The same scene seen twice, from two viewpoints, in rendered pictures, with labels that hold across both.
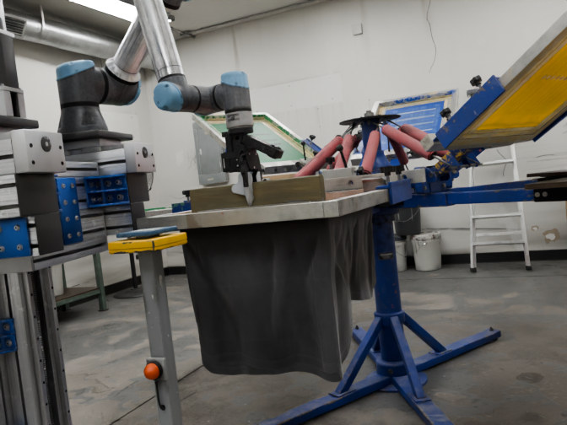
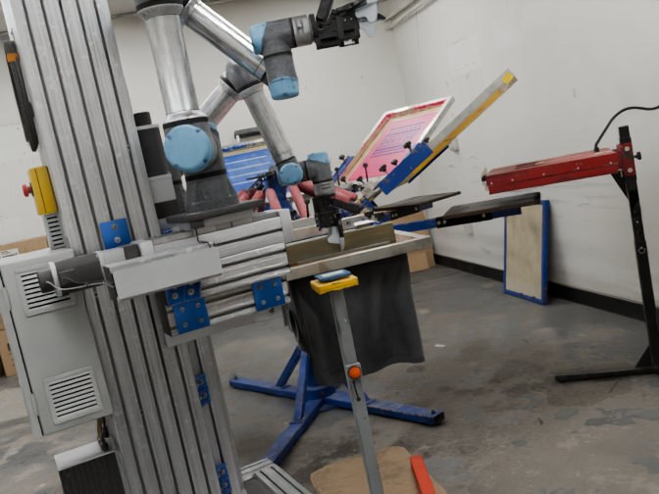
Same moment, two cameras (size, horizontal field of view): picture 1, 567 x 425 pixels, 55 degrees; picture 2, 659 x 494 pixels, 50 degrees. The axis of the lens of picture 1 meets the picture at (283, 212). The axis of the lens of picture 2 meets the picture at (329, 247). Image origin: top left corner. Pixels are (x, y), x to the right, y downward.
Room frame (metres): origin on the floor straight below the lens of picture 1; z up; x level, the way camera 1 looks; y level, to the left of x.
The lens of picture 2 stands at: (-0.51, 1.62, 1.33)
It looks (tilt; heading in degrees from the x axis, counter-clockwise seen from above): 7 degrees down; 324
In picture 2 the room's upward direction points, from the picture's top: 11 degrees counter-clockwise
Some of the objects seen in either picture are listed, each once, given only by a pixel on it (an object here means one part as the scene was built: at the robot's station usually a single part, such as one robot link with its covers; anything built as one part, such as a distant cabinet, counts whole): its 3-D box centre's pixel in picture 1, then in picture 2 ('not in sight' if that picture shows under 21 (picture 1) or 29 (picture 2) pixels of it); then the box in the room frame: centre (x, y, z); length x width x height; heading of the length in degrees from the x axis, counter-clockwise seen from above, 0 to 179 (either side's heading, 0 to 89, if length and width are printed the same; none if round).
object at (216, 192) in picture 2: not in sight; (209, 190); (1.24, 0.69, 1.31); 0.15 x 0.15 x 0.10
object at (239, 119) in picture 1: (239, 121); (325, 188); (1.51, 0.09, 1.22); 0.08 x 0.08 x 0.05
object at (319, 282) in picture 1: (257, 300); (359, 320); (1.46, 0.10, 0.74); 0.45 x 0.03 x 0.43; 65
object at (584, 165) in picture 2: not in sight; (553, 170); (1.53, -1.29, 1.06); 0.61 x 0.46 x 0.12; 35
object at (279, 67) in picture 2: not in sight; (281, 76); (0.99, 0.55, 1.55); 0.11 x 0.08 x 0.11; 143
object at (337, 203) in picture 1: (291, 205); (329, 250); (1.73, -0.03, 0.97); 0.79 x 0.58 x 0.04; 155
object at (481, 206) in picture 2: (500, 193); (407, 225); (2.14, -0.86, 0.91); 1.34 x 0.40 x 0.08; 35
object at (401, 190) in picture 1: (395, 190); not in sight; (1.83, -0.38, 0.97); 0.30 x 0.05 x 0.07; 155
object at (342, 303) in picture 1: (356, 279); not in sight; (1.59, -0.19, 0.74); 0.46 x 0.04 x 0.42; 155
